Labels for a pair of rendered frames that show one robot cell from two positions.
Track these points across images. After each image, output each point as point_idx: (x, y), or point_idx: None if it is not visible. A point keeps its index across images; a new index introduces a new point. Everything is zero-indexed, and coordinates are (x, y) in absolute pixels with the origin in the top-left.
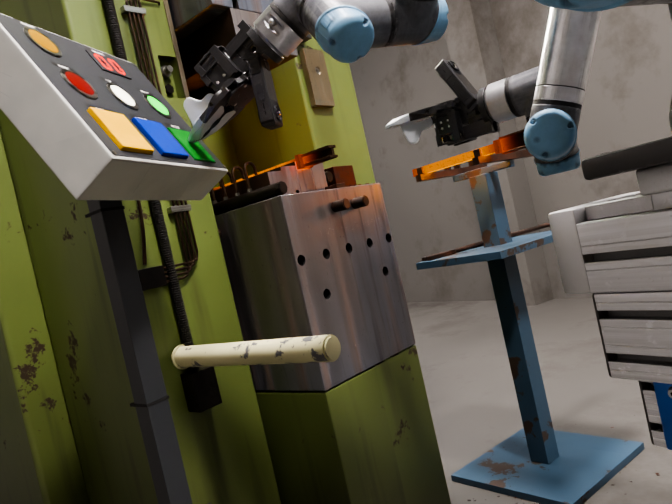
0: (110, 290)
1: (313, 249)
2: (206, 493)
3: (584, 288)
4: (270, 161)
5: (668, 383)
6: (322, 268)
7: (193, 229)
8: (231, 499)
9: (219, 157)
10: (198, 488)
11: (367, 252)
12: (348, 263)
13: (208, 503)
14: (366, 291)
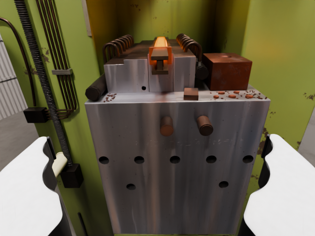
0: None
1: (122, 154)
2: (78, 209)
3: None
4: (226, 14)
5: None
6: (130, 169)
7: (77, 86)
8: (93, 215)
9: (198, 0)
10: (74, 206)
11: (203, 166)
12: (168, 171)
13: (78, 212)
14: (185, 194)
